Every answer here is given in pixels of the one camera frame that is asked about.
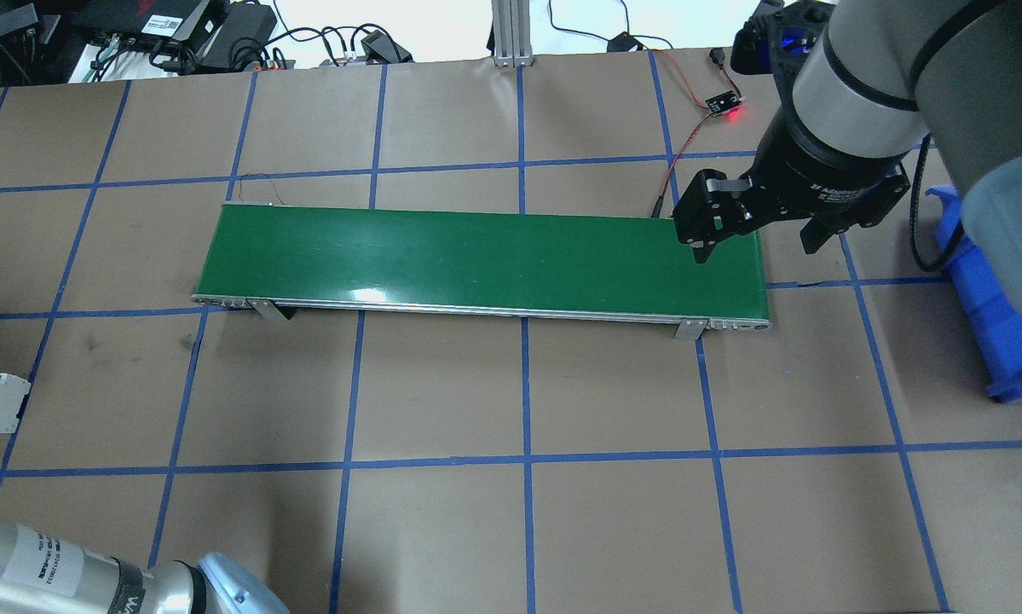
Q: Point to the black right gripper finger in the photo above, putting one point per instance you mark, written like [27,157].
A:
[712,209]
[820,229]

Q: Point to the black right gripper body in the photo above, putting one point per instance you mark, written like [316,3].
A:
[820,177]

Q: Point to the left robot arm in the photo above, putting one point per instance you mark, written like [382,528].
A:
[40,573]

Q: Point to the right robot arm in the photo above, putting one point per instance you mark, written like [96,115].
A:
[860,83]

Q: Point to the small sensor board red LED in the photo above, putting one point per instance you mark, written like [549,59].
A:
[728,105]

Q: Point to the green conveyor belt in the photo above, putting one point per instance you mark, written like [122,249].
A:
[576,267]

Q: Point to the blue plastic bin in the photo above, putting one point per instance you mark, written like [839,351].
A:
[996,326]

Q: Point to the black power adapter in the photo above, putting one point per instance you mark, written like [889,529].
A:
[380,49]

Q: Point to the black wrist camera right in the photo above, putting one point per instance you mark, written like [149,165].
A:
[778,32]

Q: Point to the aluminium frame post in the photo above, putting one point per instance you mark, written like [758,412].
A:
[511,34]

